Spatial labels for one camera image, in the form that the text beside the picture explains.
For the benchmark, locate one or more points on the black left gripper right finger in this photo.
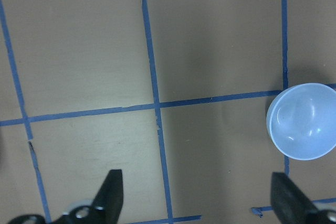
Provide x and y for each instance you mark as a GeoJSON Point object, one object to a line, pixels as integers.
{"type": "Point", "coordinates": [290, 204]}

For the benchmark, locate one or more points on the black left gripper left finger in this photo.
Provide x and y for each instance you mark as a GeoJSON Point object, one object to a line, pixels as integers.
{"type": "Point", "coordinates": [108, 202]}

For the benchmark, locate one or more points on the blue bowl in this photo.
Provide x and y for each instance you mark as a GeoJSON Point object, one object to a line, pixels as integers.
{"type": "Point", "coordinates": [301, 121]}

